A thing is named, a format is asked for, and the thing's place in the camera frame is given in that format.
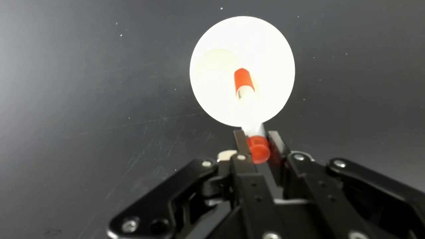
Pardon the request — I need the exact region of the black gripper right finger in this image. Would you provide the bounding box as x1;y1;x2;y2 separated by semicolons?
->
267;129;425;239

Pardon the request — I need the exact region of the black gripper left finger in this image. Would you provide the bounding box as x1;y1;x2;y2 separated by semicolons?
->
106;129;288;239

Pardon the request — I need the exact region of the red marker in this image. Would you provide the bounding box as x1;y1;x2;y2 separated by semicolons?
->
232;66;272;166

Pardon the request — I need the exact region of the white paper cup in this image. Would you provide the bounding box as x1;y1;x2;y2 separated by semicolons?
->
188;14;297;134

